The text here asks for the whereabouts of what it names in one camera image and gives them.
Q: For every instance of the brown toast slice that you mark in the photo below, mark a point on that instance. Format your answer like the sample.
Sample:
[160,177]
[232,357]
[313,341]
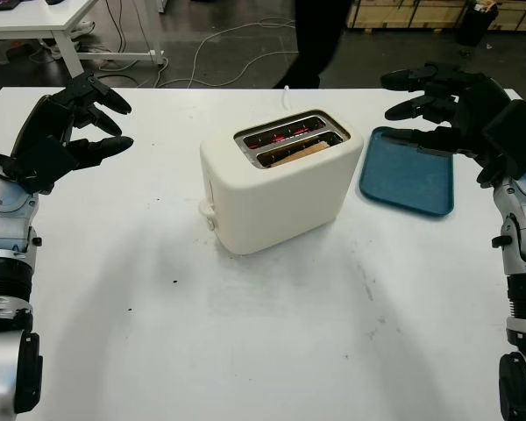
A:
[300,153]

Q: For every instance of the white sneaker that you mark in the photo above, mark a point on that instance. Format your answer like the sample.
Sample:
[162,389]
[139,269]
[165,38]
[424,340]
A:
[82,28]

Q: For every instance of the black computer mouse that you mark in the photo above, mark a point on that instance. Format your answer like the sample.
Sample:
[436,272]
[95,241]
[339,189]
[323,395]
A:
[54,2]

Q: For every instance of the blue plastic tray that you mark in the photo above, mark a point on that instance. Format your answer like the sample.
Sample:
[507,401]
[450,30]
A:
[407,184]

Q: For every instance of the cream two-slot toaster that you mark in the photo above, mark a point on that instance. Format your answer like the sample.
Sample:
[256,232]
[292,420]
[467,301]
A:
[285,206]

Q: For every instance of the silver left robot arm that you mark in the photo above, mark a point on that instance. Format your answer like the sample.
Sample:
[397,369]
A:
[4,219]

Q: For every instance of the white desk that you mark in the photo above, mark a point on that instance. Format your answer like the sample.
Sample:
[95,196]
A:
[35,22]

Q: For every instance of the person with black trousers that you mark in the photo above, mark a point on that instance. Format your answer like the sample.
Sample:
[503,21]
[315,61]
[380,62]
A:
[315,39]

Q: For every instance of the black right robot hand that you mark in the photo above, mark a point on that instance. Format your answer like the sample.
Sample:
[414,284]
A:
[478,87]

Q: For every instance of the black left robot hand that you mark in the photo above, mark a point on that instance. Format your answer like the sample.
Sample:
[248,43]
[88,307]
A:
[44,118]

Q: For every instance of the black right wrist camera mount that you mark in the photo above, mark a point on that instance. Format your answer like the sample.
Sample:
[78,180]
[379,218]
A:
[515,136]

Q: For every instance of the stacked wooden crates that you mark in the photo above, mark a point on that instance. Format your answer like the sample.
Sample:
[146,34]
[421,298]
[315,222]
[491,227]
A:
[403,13]

